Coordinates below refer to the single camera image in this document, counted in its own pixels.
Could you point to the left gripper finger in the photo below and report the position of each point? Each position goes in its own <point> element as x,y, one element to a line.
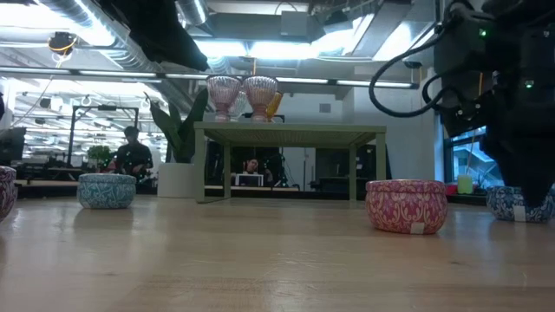
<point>160,30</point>

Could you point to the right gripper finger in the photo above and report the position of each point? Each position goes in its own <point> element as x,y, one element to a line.
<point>529,173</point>

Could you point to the dark blue patterned candle tin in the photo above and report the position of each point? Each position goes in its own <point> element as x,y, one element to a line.
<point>503,206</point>

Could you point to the pink ribbed glass candle holder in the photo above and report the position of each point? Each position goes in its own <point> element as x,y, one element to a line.
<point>260,99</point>
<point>223,99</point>

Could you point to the pink patterned candle tin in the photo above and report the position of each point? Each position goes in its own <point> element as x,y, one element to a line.
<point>405,208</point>

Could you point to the amber ribbed glass candle holder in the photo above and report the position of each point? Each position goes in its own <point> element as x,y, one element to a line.
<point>274,106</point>

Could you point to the light blue patterned candle tin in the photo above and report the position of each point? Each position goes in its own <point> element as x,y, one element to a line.
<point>106,190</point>

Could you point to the purple patterned candle tin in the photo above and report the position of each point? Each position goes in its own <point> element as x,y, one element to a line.
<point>6,195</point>

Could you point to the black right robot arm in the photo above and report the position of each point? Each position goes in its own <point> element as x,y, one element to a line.
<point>520,43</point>

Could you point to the large glass window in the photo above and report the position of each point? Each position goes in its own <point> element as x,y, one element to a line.
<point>472,156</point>

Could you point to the long suspended light strip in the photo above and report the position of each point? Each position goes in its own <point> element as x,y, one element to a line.
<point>117,74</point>

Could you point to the green plastic cup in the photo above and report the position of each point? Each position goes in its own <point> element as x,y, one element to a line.
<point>465,184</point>

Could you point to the red container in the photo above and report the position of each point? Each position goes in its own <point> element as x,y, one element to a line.
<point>451,189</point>

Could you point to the person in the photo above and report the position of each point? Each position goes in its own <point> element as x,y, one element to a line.
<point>252,166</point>
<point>132,156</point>

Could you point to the grey ceiling box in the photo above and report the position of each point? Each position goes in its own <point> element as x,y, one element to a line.
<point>297,24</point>

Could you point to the small bushy green plant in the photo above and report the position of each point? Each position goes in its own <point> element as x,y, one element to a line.
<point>99,154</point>

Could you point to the green plant in white pot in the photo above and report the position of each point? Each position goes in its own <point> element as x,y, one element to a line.
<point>175,180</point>

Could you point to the green perforated metal shelf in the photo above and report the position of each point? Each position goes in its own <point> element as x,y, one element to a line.
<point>282,134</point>

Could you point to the black monitor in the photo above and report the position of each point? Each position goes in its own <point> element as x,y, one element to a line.
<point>12,145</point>

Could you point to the silver ribbed air duct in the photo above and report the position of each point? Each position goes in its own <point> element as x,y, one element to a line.
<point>126,52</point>

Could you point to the black metal rack frame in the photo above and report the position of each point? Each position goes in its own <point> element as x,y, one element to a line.
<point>106,108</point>

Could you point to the white rectangular frame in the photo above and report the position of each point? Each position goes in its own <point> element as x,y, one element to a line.
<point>249,174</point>

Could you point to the grey wall vent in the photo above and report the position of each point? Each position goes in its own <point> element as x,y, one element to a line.
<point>325,108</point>

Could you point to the black aluminium table frame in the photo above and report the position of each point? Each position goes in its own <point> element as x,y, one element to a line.
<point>52,191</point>

